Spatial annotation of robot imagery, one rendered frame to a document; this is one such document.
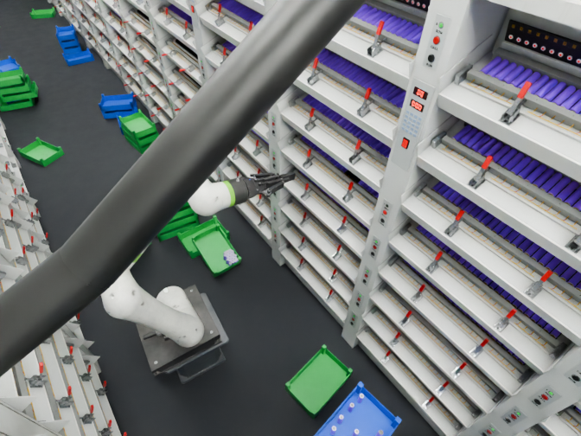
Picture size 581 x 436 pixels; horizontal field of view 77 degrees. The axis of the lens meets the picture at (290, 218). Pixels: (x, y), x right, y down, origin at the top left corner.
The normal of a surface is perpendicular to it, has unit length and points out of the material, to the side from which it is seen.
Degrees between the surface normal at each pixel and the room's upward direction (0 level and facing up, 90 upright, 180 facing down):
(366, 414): 0
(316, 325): 0
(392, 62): 20
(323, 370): 0
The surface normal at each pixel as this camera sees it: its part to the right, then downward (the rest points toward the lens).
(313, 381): 0.02, -0.68
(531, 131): -0.26, -0.49
